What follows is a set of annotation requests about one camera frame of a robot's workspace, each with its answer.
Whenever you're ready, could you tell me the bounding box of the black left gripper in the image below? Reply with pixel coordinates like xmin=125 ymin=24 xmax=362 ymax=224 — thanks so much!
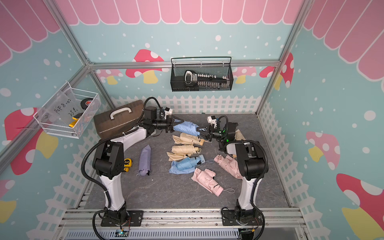
xmin=152 ymin=115 xmax=184 ymax=133

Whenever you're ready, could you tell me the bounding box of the small blue sleeved umbrella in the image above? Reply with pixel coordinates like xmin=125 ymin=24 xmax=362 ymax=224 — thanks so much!
xmin=174 ymin=121 xmax=200 ymax=137

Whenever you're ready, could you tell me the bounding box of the beige sleeved umbrella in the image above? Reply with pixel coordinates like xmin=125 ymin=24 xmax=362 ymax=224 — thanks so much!
xmin=173 ymin=133 xmax=205 ymax=146

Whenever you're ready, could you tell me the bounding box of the beige umbrella sleeve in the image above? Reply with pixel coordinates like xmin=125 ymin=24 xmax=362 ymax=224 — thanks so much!
xmin=235 ymin=130 xmax=246 ymax=141

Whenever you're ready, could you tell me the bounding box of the light blue sleeved umbrella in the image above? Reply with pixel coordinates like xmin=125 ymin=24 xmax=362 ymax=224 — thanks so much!
xmin=169 ymin=155 xmax=214 ymax=175

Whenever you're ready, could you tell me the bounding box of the pink umbrella sleeve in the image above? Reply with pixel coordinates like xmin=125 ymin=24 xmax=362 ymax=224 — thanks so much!
xmin=214 ymin=155 xmax=243 ymax=179

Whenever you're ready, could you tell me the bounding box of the pink sleeved umbrella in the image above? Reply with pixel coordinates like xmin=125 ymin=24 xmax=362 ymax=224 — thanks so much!
xmin=191 ymin=168 xmax=235 ymax=197

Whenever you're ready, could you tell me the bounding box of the purple sleeved umbrella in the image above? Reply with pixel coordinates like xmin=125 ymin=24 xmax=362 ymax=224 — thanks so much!
xmin=138 ymin=145 xmax=152 ymax=176

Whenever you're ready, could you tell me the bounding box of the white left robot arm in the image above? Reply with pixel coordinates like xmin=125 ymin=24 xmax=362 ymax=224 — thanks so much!
xmin=81 ymin=100 xmax=184 ymax=226

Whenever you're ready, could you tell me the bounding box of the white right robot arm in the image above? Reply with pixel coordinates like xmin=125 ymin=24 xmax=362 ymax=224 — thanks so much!
xmin=196 ymin=116 xmax=269 ymax=227

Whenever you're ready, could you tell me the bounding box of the socket set in basket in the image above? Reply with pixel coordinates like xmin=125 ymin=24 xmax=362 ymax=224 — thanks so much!
xmin=184 ymin=71 xmax=232 ymax=91

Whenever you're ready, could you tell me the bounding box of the yellow tape measure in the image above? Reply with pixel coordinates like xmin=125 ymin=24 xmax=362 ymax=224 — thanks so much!
xmin=124 ymin=158 xmax=133 ymax=172

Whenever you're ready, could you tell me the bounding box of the brown and cream toolbox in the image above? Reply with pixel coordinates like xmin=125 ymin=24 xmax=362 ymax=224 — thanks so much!
xmin=94 ymin=100 xmax=144 ymax=140

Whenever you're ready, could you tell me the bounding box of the black tape roll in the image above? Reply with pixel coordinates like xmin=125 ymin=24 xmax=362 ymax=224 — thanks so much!
xmin=81 ymin=98 xmax=93 ymax=110

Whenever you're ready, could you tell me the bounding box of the yellow tool in bin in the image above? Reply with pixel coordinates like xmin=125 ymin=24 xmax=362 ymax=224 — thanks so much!
xmin=69 ymin=113 xmax=83 ymax=128

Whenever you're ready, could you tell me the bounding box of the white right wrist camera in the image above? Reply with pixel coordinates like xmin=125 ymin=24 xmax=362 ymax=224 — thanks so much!
xmin=207 ymin=116 xmax=217 ymax=128

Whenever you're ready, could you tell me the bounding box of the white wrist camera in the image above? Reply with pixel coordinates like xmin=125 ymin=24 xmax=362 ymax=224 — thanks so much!
xmin=207 ymin=116 xmax=217 ymax=128
xmin=163 ymin=108 xmax=173 ymax=118

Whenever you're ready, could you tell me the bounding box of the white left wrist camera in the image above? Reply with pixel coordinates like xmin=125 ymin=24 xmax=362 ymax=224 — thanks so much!
xmin=163 ymin=108 xmax=173 ymax=118

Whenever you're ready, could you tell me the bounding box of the black wire mesh basket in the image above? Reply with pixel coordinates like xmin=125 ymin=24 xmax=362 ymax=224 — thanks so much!
xmin=170 ymin=57 xmax=234 ymax=92

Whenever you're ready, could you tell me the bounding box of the clear plastic wall bin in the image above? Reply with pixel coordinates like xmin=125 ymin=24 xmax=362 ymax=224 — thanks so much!
xmin=34 ymin=82 xmax=102 ymax=139

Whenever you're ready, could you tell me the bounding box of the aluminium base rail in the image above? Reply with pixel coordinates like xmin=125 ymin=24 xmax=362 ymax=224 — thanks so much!
xmin=54 ymin=208 xmax=312 ymax=240

